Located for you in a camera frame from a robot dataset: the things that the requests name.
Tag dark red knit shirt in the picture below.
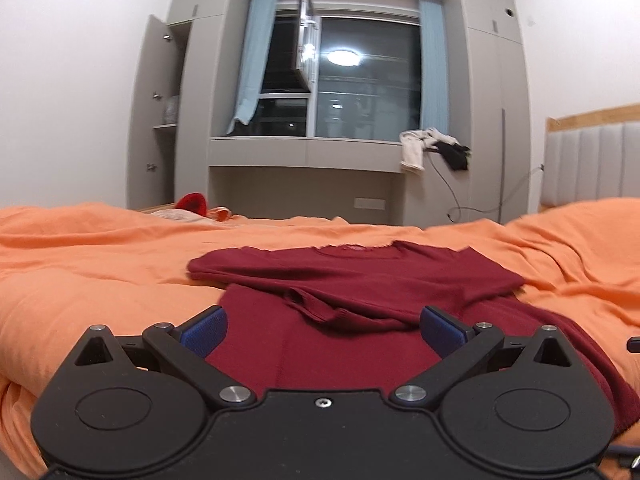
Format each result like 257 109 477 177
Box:
188 240 639 431

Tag pink patterned bed sheet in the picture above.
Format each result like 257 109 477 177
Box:
151 207 232 224

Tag orange bed blanket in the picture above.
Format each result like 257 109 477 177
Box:
1 198 639 479

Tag red plush item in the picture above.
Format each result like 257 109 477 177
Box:
175 192 208 217

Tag grey padded headboard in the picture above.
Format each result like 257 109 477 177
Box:
539 104 639 210

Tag black garment on ledge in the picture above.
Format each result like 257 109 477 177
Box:
435 141 471 171

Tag grey built-in wardrobe unit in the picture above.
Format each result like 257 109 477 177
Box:
126 0 533 228

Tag white garment on ledge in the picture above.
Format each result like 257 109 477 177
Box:
399 128 459 174

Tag clear bag in wardrobe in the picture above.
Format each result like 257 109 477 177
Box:
163 96 180 125

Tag light blue right curtain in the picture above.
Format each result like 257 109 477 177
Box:
418 0 449 133

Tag light blue curtain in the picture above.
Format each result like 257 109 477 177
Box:
227 0 279 134
418 0 449 133

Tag open window sash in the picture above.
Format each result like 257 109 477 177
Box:
293 0 320 93

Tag light blue left curtain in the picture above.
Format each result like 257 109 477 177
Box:
227 0 279 134

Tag black power cable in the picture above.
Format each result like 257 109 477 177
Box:
425 152 547 224

